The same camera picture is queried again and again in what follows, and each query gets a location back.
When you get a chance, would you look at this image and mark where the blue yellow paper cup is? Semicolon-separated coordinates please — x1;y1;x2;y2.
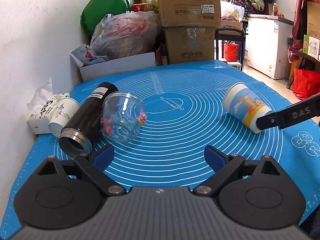
222;82;272;134

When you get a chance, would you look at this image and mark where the white printed paper cup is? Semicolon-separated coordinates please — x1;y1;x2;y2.
49;98;80;137

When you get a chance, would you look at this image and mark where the black thermos bottle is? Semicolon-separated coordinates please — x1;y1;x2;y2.
59;82;118;158

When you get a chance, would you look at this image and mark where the clear glass jar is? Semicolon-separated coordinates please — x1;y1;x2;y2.
101;92;148;142

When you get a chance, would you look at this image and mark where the blue silicone baking mat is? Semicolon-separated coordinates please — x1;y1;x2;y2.
1;61;319;239

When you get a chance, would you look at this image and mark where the tissue pack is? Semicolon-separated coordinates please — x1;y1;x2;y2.
27;77;70;135

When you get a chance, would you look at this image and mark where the white chest freezer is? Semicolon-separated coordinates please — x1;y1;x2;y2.
246;14;293;80

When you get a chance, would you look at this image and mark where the red bucket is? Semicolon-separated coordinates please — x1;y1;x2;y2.
223;43;240;62

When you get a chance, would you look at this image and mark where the white open box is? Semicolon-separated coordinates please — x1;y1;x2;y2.
71;44;157;81

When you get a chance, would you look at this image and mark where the black metal cart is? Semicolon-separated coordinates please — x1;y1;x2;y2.
215;27;246;70

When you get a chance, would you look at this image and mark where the purple patterned bag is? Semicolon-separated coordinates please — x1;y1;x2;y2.
225;0;255;17

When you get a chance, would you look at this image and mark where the lower cardboard box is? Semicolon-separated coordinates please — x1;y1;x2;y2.
164;27;215;64

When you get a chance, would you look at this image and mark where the clear bag with red contents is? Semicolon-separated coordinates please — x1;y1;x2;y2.
90;11;162;60

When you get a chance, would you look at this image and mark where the large upper cardboard box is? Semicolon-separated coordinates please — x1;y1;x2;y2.
157;0;221;28

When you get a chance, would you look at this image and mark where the green plastic bag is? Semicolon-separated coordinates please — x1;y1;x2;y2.
80;0;134;37

